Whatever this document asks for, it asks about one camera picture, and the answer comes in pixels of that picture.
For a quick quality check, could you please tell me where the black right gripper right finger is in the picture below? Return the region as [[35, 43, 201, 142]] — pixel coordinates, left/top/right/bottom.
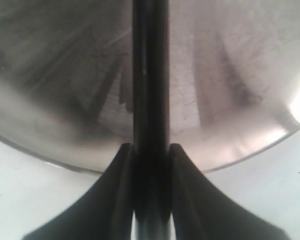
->
[[169, 143, 289, 240]]

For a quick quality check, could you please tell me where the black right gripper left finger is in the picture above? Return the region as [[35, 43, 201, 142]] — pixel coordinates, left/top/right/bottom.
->
[[24, 143, 134, 240]]

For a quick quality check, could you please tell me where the black knife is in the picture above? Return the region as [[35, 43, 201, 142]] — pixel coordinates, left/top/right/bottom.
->
[[132, 0, 171, 240]]

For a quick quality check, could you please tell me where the round stainless steel plate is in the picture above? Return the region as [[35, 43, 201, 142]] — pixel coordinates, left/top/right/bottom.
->
[[0, 0, 300, 172]]

